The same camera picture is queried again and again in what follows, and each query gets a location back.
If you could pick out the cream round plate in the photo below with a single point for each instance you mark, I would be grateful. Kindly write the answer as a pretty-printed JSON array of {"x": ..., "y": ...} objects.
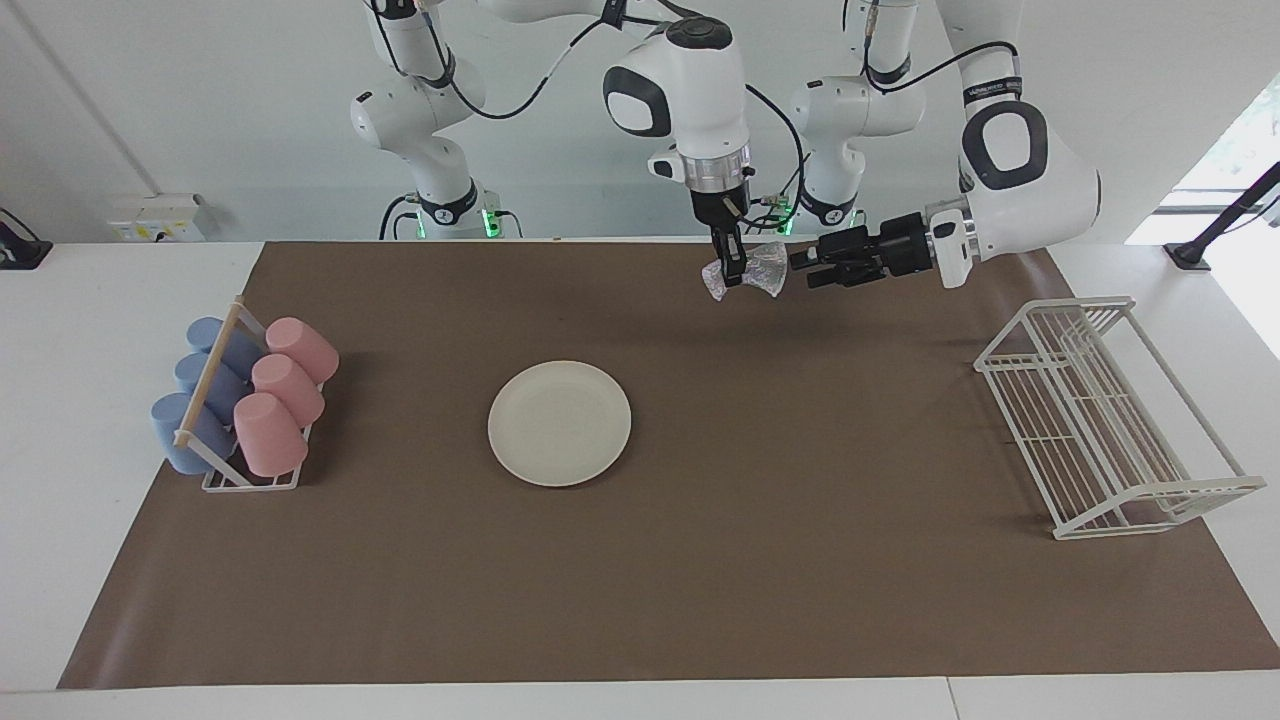
[{"x": 560, "y": 425}]

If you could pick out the black table clamp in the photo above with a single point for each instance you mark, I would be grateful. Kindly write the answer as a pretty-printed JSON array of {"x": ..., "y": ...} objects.
[{"x": 25, "y": 250}]

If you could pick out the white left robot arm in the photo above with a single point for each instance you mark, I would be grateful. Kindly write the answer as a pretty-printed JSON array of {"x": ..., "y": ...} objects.
[{"x": 1040, "y": 190}]

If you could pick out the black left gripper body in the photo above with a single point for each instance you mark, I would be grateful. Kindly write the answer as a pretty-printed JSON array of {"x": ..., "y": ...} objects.
[{"x": 905, "y": 245}]

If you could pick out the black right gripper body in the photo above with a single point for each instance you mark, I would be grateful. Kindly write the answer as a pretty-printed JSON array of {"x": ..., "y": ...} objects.
[{"x": 720, "y": 210}]

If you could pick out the brown table mat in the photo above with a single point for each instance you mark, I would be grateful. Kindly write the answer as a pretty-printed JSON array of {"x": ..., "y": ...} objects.
[{"x": 700, "y": 580}]

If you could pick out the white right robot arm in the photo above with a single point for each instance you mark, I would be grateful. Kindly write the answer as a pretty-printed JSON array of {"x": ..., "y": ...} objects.
[{"x": 690, "y": 90}]

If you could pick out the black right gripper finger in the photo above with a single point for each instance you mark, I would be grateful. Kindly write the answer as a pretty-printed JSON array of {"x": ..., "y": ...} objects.
[
  {"x": 719, "y": 260},
  {"x": 737, "y": 255}
]

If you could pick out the pink plastic cup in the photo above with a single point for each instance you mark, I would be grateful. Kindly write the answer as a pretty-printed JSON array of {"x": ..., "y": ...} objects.
[
  {"x": 305, "y": 345},
  {"x": 290, "y": 385},
  {"x": 268, "y": 440}
]

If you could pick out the blue plastic cup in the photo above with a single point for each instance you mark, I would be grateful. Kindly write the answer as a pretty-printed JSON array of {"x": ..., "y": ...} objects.
[
  {"x": 203, "y": 332},
  {"x": 195, "y": 372},
  {"x": 175, "y": 430}
]

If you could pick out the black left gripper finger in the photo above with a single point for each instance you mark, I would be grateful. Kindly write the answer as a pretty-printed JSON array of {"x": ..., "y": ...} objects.
[
  {"x": 835, "y": 248},
  {"x": 845, "y": 275}
]

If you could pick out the white wall socket box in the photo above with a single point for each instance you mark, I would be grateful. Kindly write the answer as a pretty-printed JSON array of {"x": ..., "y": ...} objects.
[{"x": 155, "y": 218}]

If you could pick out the silver mesh sponge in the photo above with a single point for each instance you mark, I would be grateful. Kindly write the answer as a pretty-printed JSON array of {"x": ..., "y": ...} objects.
[{"x": 768, "y": 270}]

